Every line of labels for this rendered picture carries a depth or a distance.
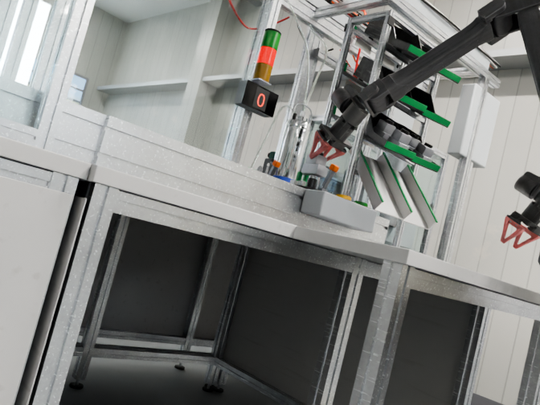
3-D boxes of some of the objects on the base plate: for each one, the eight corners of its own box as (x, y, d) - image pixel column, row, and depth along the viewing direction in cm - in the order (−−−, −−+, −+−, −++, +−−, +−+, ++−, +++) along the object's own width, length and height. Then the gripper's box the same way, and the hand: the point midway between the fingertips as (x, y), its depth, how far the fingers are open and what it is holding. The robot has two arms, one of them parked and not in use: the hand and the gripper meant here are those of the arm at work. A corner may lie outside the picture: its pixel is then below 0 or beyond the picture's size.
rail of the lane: (382, 254, 159) (390, 217, 160) (95, 166, 102) (111, 110, 102) (367, 251, 163) (375, 214, 164) (83, 165, 106) (99, 111, 107)
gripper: (343, 121, 152) (308, 162, 158) (366, 133, 159) (331, 172, 165) (332, 108, 156) (299, 148, 163) (354, 119, 163) (321, 157, 169)
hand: (317, 157), depth 163 cm, fingers closed on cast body, 4 cm apart
